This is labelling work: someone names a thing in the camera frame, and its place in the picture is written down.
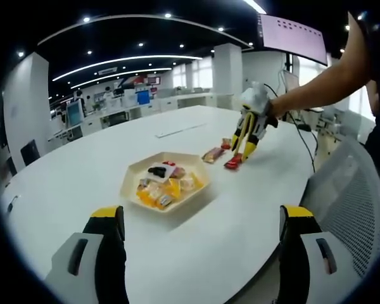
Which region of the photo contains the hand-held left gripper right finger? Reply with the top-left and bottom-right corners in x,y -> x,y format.
277,204 -> 367,304

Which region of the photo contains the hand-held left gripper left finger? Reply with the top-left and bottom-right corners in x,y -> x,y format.
45,205 -> 129,304

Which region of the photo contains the beige hexagonal container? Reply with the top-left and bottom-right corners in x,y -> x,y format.
119,151 -> 212,213

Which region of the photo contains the pile of snacks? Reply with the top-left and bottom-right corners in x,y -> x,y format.
136,160 -> 206,209

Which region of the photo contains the grey mesh office chair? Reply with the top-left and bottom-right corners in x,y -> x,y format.
299,136 -> 380,279

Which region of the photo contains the row of white cabinets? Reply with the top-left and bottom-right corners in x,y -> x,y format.
47,91 -> 216,142

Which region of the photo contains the black tool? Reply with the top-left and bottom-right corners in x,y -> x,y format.
7,194 -> 20,213

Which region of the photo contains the person's dark shirt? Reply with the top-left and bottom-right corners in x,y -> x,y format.
362,18 -> 380,206

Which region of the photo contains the white kiosk screen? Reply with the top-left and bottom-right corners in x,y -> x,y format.
65,100 -> 85,127

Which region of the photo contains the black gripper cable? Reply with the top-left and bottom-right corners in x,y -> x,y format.
263,82 -> 316,174

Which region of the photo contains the large wall monitor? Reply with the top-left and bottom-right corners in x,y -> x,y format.
256,13 -> 329,67

